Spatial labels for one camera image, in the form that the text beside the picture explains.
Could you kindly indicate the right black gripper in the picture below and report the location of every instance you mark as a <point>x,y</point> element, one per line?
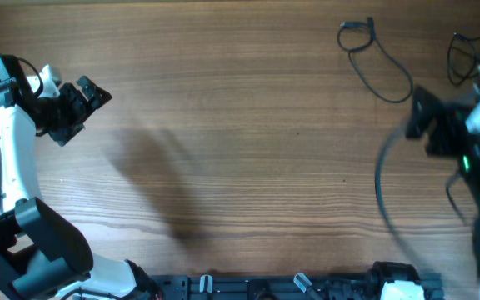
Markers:
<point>427,123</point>

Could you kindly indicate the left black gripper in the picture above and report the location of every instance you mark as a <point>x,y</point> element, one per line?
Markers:
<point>80,110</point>

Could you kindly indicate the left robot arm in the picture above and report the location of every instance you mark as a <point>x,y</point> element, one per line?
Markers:
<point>42,255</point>

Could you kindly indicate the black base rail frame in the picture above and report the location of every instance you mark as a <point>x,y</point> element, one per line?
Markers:
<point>335,286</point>

